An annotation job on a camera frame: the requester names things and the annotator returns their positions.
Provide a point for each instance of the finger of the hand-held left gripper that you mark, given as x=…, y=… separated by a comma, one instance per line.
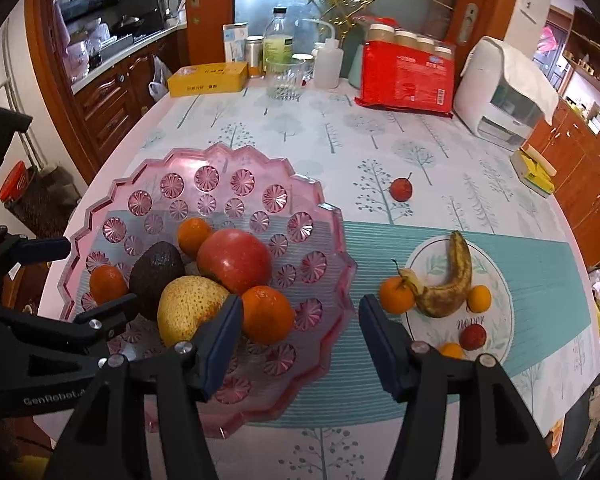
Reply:
x=45, y=250
x=100, y=317

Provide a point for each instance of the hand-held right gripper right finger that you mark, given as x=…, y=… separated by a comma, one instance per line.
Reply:
x=380, y=352

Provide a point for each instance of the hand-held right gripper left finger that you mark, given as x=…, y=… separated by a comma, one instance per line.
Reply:
x=220, y=347

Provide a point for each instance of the yellow brown pear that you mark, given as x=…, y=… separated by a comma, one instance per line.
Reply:
x=190, y=310

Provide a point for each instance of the orange tangerine with stem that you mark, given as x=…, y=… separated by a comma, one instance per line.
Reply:
x=396, y=296

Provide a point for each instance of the dark avocado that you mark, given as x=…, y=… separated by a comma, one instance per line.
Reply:
x=157, y=280

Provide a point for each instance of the small orange kumquat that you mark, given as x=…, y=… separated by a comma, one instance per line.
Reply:
x=451, y=350
x=479, y=298

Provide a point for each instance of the red apple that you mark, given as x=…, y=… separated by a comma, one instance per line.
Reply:
x=235, y=260

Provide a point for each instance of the red lychee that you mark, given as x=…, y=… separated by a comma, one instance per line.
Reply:
x=401, y=190
x=472, y=336

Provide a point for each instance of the spotted brown banana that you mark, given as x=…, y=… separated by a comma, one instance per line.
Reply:
x=450, y=280

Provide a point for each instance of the pink plastic bowl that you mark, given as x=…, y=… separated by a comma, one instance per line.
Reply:
x=280, y=200

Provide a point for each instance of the teal striped placemat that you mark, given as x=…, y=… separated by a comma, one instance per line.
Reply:
x=530, y=280

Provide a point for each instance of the wooden kitchen cabinet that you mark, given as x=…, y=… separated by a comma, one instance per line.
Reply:
x=120, y=100

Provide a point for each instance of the white hanging plastic bag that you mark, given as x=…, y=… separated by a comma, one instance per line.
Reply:
x=157, y=85

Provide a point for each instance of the tree print tablecloth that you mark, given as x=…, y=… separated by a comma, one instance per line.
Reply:
x=430, y=125

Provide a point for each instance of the yellow tin box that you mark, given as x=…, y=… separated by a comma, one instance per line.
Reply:
x=207, y=80

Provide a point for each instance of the yellow sponge stack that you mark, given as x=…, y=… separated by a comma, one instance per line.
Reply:
x=532, y=167

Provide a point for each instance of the white countertop appliance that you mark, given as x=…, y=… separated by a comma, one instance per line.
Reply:
x=500, y=110

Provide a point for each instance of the clear glass tumbler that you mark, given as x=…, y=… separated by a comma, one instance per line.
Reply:
x=285, y=82

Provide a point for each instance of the red paper cup pack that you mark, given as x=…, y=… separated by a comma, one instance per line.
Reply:
x=407, y=77

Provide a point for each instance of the tall wooden cabinet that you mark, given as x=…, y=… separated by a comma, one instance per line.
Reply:
x=580, y=160

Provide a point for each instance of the white and blue carton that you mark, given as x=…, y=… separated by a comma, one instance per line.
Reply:
x=235, y=42

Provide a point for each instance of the silver metal can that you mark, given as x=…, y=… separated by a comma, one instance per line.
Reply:
x=254, y=55

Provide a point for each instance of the teal jug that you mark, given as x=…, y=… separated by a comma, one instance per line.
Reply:
x=355, y=67

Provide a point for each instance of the white squeeze bottle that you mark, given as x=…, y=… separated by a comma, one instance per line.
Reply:
x=327, y=67

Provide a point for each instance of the small glass jar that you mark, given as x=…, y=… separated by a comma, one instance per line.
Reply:
x=306, y=66

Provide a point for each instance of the white cloth cover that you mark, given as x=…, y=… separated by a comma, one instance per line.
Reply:
x=525, y=72

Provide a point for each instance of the clear bottle with green label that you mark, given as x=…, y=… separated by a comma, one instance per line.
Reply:
x=278, y=37

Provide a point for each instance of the red wall ornament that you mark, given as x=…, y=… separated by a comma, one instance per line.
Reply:
x=549, y=37

